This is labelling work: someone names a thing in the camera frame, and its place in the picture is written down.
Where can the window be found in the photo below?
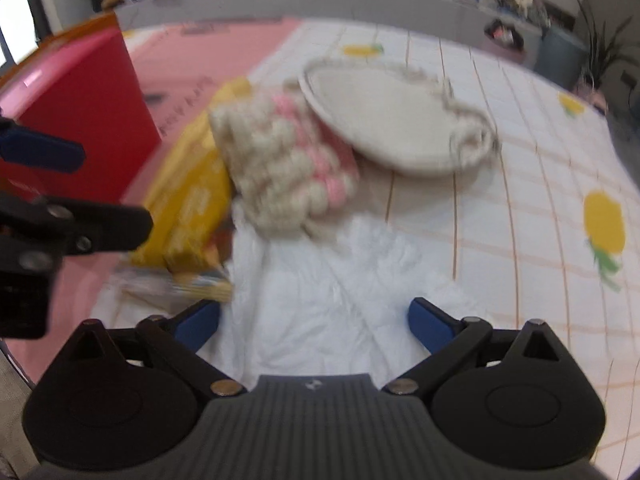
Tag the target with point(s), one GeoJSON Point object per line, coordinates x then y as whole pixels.
{"type": "Point", "coordinates": [17, 20]}

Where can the orange storage box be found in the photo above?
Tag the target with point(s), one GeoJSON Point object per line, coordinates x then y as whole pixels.
{"type": "Point", "coordinates": [95, 22]}

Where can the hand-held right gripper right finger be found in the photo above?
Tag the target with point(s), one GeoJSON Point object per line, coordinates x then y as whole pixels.
{"type": "Point", "coordinates": [430, 325]}

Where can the cream and pink knitted pouch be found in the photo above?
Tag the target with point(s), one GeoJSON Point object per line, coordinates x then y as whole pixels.
{"type": "Point", "coordinates": [270, 160]}

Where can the white checked lemon bedsheet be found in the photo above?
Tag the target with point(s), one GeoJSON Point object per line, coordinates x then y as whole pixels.
{"type": "Point", "coordinates": [525, 210]}

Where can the tall leafy floor plant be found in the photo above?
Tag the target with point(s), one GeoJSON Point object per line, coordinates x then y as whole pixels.
{"type": "Point", "coordinates": [605, 45]}

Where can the pink basket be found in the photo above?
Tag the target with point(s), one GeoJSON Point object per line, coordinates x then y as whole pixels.
{"type": "Point", "coordinates": [505, 35]}

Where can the yellow snack packet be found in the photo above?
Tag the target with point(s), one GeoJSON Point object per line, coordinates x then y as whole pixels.
{"type": "Point", "coordinates": [190, 195]}

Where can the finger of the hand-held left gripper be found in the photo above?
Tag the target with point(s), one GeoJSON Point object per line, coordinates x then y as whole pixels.
{"type": "Point", "coordinates": [45, 152]}
{"type": "Point", "coordinates": [110, 225]}

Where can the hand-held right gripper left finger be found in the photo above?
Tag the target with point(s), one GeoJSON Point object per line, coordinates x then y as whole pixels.
{"type": "Point", "coordinates": [197, 325]}

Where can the pink plant pot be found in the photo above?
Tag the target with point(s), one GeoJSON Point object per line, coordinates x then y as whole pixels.
{"type": "Point", "coordinates": [594, 94]}

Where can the grey trash bin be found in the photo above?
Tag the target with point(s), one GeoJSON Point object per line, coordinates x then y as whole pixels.
{"type": "Point", "coordinates": [560, 57]}

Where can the silver foil packet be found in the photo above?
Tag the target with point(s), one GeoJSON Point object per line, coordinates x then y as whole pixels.
{"type": "Point", "coordinates": [200, 285]}

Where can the red box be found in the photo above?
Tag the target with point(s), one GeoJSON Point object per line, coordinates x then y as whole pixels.
{"type": "Point", "coordinates": [90, 95]}

